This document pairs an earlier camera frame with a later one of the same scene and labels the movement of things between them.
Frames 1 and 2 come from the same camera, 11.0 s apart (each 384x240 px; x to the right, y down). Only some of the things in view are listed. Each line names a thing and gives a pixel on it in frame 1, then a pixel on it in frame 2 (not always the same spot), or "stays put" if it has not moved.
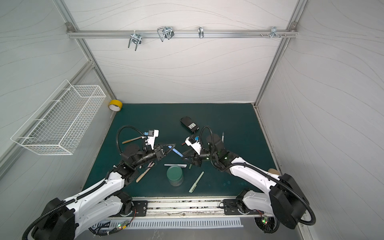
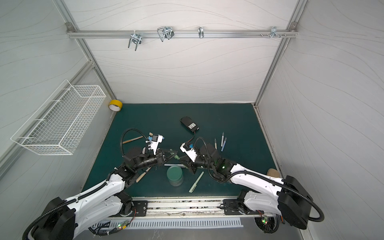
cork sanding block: [274, 171] stays put
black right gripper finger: [189, 153] to [185, 162]
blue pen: [175, 150] to [224, 144]
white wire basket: [58, 128] stays put
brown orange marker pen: [132, 139] stays put
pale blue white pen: [182, 165] stays put
